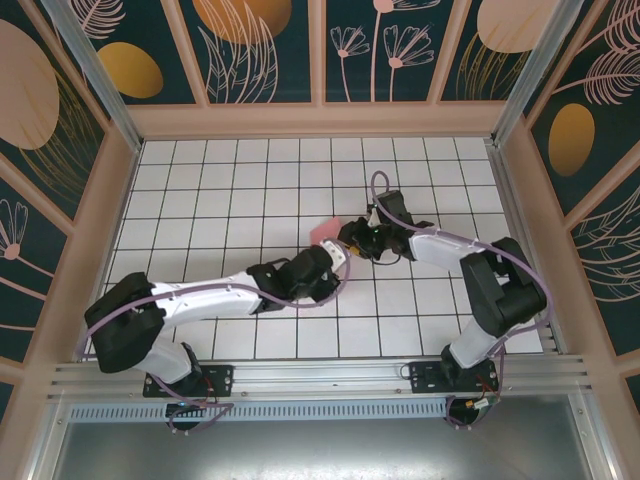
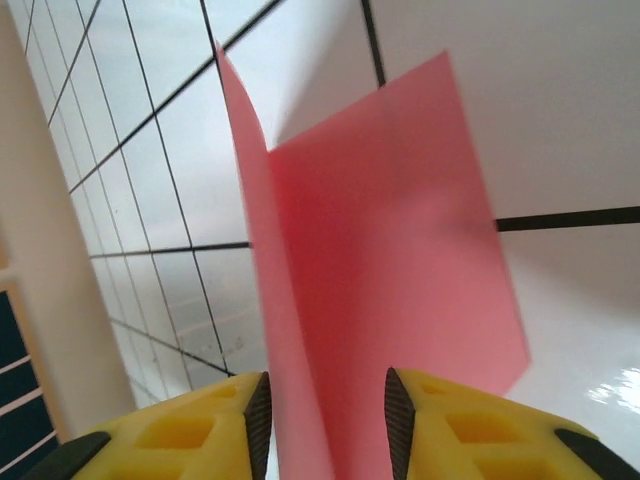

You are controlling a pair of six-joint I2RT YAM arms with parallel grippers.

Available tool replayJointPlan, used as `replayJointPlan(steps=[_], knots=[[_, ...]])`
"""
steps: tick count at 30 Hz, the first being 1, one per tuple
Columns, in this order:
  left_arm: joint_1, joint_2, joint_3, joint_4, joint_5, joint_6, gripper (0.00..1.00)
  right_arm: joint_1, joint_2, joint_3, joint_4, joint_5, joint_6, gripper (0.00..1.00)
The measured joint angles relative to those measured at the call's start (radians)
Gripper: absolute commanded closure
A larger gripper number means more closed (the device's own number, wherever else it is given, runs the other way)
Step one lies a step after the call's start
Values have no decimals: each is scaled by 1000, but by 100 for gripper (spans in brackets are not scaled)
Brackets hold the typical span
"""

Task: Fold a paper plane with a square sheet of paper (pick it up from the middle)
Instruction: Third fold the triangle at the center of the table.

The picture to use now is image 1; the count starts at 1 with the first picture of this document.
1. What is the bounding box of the pink square paper sheet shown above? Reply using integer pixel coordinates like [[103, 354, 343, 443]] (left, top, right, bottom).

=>
[[308, 215, 353, 290]]

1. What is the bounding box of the grey metal sheet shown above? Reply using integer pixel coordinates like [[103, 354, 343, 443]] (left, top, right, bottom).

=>
[[29, 394, 617, 480]]

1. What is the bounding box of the aluminium front rail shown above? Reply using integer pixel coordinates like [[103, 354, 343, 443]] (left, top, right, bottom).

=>
[[47, 353, 594, 407]]

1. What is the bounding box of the aluminium side rail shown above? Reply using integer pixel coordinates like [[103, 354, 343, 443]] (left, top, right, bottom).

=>
[[486, 143, 570, 357]]

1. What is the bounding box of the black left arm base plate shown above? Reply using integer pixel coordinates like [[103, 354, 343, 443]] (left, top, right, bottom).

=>
[[143, 363, 236, 399]]

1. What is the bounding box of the slotted grey cable duct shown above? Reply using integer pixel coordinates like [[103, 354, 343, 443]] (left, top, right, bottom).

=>
[[67, 397, 451, 424]]

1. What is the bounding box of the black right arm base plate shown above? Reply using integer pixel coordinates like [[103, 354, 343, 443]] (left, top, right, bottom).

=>
[[408, 359, 501, 396]]

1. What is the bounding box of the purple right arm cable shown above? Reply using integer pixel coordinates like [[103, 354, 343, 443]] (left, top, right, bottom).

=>
[[370, 171, 554, 431]]

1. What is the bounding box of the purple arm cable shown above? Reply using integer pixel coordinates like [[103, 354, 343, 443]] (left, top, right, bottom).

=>
[[370, 171, 554, 431], [81, 269, 351, 436]]

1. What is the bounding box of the aluminium corner post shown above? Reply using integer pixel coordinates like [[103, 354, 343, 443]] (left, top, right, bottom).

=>
[[40, 0, 145, 152], [489, 0, 602, 149]]

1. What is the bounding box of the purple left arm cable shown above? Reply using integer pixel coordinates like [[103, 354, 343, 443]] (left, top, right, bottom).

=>
[[81, 269, 351, 436]]

